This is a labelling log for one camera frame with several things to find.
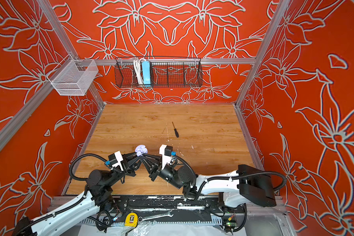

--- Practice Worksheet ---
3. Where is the white mesh wall basket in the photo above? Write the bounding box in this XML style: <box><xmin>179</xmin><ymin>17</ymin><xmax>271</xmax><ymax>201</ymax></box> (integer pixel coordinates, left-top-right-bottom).
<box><xmin>48</xmin><ymin>60</ymin><xmax>98</xmax><ymax>96</ymax></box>

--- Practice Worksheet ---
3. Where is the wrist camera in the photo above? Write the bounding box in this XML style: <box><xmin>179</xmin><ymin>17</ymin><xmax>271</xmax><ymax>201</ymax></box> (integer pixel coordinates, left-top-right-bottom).
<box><xmin>159</xmin><ymin>145</ymin><xmax>173</xmax><ymax>170</ymax></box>
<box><xmin>105</xmin><ymin>151</ymin><xmax>124</xmax><ymax>171</ymax></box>

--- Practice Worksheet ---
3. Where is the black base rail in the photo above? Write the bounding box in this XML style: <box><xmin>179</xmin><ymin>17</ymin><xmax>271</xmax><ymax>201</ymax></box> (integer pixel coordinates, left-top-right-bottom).
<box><xmin>88</xmin><ymin>194</ymin><xmax>245</xmax><ymax>214</ymax></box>

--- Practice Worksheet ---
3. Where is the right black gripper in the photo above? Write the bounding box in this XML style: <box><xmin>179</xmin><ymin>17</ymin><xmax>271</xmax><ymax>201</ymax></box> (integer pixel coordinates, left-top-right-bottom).
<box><xmin>140</xmin><ymin>154</ymin><xmax>185</xmax><ymax>192</ymax></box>

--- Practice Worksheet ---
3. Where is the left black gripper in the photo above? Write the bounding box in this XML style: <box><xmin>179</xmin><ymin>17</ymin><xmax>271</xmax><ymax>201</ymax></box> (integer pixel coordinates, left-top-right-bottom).
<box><xmin>107</xmin><ymin>150</ymin><xmax>143</xmax><ymax>188</ymax></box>

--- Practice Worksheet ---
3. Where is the black screwdriver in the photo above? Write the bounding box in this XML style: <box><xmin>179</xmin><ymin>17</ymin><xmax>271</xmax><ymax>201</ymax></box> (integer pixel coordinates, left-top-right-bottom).
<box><xmin>172</xmin><ymin>122</ymin><xmax>179</xmax><ymax>138</ymax></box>

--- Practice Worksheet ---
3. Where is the light blue power bank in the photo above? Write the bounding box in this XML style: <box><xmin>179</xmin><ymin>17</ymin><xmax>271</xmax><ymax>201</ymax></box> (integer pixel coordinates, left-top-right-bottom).
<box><xmin>142</xmin><ymin>61</ymin><xmax>151</xmax><ymax>87</ymax></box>

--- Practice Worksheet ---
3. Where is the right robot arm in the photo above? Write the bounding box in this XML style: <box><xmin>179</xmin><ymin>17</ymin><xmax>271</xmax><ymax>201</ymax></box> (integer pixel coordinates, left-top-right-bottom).
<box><xmin>141</xmin><ymin>154</ymin><xmax>287</xmax><ymax>208</ymax></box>

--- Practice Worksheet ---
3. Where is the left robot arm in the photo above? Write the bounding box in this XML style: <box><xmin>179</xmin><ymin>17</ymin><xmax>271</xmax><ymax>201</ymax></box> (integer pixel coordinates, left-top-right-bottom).
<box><xmin>13</xmin><ymin>151</ymin><xmax>141</xmax><ymax>236</ymax></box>

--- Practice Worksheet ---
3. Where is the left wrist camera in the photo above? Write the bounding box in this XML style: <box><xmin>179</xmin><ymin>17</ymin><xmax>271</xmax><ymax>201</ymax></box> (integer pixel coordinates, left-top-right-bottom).
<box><xmin>105</xmin><ymin>151</ymin><xmax>124</xmax><ymax>171</ymax></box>

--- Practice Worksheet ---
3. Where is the silver wrench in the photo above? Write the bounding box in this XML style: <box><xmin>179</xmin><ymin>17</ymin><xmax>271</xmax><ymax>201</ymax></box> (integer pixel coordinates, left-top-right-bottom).
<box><xmin>138</xmin><ymin>210</ymin><xmax>174</xmax><ymax>222</ymax></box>

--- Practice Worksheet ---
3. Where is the black wire wall basket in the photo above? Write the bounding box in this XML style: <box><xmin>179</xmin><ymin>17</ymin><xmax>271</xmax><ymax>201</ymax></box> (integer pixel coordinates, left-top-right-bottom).
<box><xmin>114</xmin><ymin>56</ymin><xmax>203</xmax><ymax>89</ymax></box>

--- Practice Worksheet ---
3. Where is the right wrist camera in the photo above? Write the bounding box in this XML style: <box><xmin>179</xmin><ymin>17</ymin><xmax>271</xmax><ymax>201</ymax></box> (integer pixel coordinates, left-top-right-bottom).
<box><xmin>159</xmin><ymin>145</ymin><xmax>173</xmax><ymax>170</ymax></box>

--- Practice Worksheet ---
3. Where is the white coiled cable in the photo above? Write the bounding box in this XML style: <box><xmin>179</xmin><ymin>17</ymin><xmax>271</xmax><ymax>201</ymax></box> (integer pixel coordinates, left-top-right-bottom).
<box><xmin>133</xmin><ymin>58</ymin><xmax>144</xmax><ymax>86</ymax></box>

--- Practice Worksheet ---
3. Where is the yellow tape measure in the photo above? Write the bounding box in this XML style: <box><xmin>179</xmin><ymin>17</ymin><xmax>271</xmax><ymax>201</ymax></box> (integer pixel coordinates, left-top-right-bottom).
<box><xmin>124</xmin><ymin>212</ymin><xmax>139</xmax><ymax>228</ymax></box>

